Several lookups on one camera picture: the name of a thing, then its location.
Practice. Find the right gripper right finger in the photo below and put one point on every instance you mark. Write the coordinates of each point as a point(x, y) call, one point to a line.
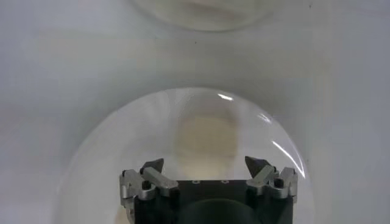
point(262, 179)

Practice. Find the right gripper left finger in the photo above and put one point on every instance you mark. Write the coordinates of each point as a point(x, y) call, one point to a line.
point(160, 182)

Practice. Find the white steamed baozi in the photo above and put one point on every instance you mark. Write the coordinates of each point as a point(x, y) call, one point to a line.
point(207, 143)

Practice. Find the white round plate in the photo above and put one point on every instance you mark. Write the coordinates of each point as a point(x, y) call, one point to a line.
point(122, 146)

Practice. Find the cream electric cooker base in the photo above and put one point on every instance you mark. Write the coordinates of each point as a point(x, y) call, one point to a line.
point(201, 12)

